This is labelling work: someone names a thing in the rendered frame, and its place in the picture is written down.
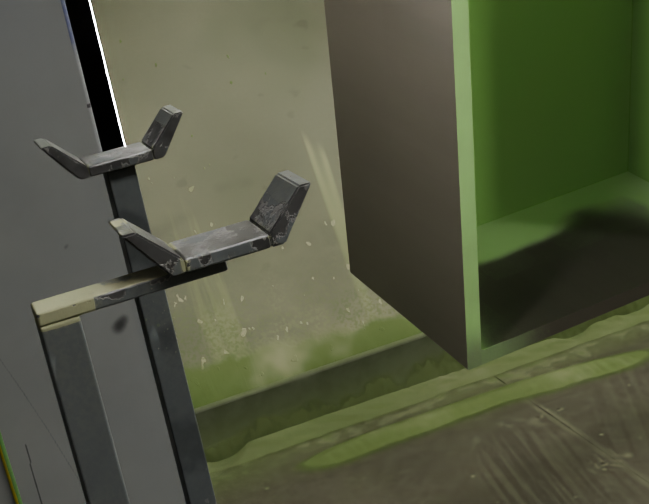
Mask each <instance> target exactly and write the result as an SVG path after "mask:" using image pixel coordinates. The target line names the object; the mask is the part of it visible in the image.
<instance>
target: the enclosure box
mask: <svg viewBox="0 0 649 504"><path fill-rule="evenodd" d="M324 7H325V17H326V27H327V38H328V48H329V58H330V68H331V79H332V89H333V99H334V110H335V120H336V130H337V141H338V151H339V161H340V172H341V182H342V192H343V203H344V213H345V223H346V233H347V244H348V254H349V264H350V272H351V273H352V274H353V275H354V276H355V277H356V278H358V279H359V280H360V281H361V282H362V283H364V284H365V285H366V286H367V287H368V288H370V289H371V290H372V291H373V292H375V293H376V294H377V295H378V296H379V297H381V298H382V299H383V300H384V301H385V302H387V303H388V304H389V305H390V306H391V307H393V308H394V309H395V310H396V311H397V312H399V313H400V314H401V315H402V316H404V317H405V318H406V319H407V320H408V321H410V322H411V323H412V324H413V325H414V326H416V327H417V328H418V329H419V330H420V331H422V332H423V333H424V334H425V335H427V336H428V337H429V338H430V339H431V340H433V341H434V342H435V343H436V344H437V345H439V346H440V347H441V348H442V349H443V350H445V351H446V352H447V353H448V354H450V355H451V356H452V357H453V358H454V359H456V360H457V361H458V362H459V363H460V364H462V365H463V366H464V367H465V368H466V369H468V370H471V369H473V368H476V367H478V366H480V365H483V364H485V363H488V362H490V361H492V360H495V359H497V358H500V357H502V356H504V355H507V354H509V353H512V352H514V351H516V350H519V349H521V348H524V347H526V346H528V345H531V344H533V343H536V342H538V341H540V340H543V339H545V338H548V337H550V336H552V335H555V334H557V333H560V332H562V331H564V330H567V329H569V328H572V327H574V326H576V325H579V324H581V323H584V322H586V321H588V320H591V319H593V318H596V317H598V316H600V315H603V314H605V313H608V312H610V311H612V310H615V309H617V308H620V307H622V306H624V305H627V304H629V303H632V302H634V301H636V300H639V299H641V298H644V297H646V296H648V295H649V0H324Z"/></svg>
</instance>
